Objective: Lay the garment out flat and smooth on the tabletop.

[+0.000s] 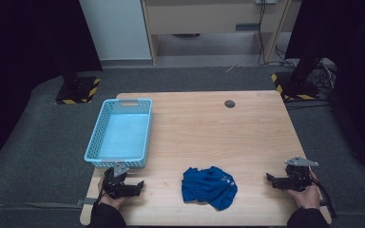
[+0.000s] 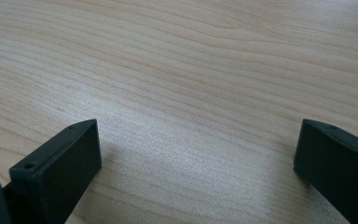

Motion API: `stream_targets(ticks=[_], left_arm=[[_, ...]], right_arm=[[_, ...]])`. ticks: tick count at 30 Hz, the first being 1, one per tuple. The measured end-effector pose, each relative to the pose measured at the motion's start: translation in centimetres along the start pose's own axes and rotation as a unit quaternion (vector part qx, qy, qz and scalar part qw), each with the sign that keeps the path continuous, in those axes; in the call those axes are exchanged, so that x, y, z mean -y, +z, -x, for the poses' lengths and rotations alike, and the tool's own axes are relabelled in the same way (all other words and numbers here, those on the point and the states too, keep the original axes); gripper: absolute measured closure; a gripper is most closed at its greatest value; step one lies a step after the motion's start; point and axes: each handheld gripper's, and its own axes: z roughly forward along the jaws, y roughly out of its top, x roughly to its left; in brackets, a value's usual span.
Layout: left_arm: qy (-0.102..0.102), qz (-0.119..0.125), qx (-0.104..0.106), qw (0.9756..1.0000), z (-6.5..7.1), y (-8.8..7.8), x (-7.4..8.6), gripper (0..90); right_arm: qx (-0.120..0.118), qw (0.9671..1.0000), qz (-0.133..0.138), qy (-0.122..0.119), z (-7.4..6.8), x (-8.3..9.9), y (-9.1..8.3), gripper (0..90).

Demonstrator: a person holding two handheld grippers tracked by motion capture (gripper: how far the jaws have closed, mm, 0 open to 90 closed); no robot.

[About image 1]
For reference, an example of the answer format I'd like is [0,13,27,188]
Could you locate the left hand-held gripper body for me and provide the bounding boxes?
[102,161,132,200]

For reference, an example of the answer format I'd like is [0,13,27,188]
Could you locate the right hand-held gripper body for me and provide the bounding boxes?
[284,156,319,193]

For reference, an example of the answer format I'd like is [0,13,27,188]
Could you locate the light blue plastic basket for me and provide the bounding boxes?
[84,98,153,169]

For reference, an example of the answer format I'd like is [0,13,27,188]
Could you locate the blue t-shirt with white print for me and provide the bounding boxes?
[181,165,239,212]

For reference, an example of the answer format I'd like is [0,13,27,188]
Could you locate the person's left hand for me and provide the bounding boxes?
[97,175,126,211]

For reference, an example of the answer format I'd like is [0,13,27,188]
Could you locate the person's right hand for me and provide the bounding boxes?
[286,170,322,210]

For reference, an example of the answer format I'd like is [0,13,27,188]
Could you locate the black stand with striped base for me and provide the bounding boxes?
[270,56,320,102]
[55,56,102,105]

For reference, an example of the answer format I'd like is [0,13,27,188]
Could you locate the black curtain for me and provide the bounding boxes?
[0,0,104,180]
[284,0,365,174]

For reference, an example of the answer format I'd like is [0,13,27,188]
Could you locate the white cabinet panel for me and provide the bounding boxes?
[79,0,153,61]

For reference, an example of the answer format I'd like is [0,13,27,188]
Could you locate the beige wooden desk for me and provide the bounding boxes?
[141,0,302,65]

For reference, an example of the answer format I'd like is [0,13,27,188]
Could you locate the grey strap on table edge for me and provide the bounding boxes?
[75,197,99,207]

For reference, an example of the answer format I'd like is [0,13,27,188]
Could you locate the right hand-held gripper black cable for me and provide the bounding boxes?
[310,177,338,219]

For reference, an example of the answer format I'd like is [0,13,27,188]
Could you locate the tangled floor cables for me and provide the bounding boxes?
[310,57,338,96]

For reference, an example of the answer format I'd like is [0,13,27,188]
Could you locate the black hanging cables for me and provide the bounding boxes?
[257,0,298,68]

